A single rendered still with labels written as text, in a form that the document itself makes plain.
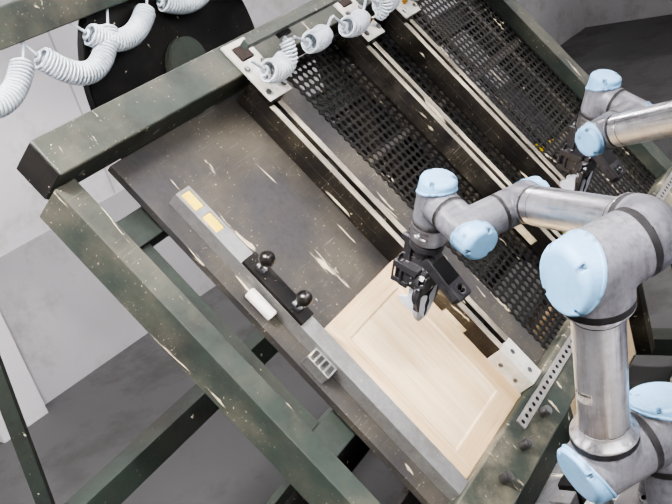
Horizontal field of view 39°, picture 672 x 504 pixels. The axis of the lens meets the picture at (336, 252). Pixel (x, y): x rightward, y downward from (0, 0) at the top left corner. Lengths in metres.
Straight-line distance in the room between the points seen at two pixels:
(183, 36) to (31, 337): 3.05
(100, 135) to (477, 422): 1.13
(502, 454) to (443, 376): 0.24
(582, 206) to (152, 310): 0.94
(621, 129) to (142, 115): 1.07
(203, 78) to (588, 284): 1.31
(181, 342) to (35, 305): 3.75
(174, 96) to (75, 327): 3.72
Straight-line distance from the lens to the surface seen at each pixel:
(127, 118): 2.22
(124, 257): 2.05
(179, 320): 2.03
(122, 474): 3.12
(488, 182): 2.91
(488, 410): 2.46
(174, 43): 3.05
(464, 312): 2.49
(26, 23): 2.66
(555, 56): 3.71
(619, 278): 1.42
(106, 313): 6.03
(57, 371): 5.89
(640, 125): 2.13
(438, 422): 2.33
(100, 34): 2.81
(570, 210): 1.65
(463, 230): 1.74
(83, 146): 2.12
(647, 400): 1.76
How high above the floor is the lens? 2.24
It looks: 21 degrees down
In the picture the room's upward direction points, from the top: 18 degrees counter-clockwise
